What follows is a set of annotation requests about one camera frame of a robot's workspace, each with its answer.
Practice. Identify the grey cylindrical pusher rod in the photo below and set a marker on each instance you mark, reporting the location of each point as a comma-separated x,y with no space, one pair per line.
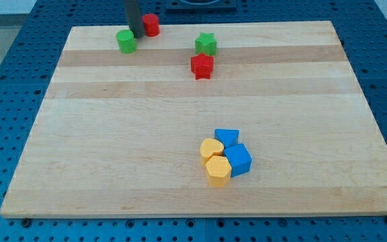
134,17

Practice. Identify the red cylinder block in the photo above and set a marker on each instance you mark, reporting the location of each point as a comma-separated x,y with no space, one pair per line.
151,24

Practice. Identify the light wooden board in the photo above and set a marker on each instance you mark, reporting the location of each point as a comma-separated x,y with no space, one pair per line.
118,135

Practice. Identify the green star block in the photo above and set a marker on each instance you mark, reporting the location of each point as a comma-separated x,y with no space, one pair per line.
206,43

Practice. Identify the red star block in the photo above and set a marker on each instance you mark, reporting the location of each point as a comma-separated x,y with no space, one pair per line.
202,66

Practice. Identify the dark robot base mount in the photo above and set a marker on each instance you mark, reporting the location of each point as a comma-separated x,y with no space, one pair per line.
199,5

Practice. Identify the blue cube block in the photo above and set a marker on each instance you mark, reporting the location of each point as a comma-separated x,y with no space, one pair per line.
239,159

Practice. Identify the green cylinder block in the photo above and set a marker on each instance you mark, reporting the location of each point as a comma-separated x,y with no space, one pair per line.
126,41

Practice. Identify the yellow hexagon block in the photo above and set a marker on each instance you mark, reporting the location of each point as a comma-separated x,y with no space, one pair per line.
218,171

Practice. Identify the yellow heart block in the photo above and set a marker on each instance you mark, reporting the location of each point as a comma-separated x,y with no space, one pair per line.
208,148

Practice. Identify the blue triangle block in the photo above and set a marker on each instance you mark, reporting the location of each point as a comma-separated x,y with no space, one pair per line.
228,137

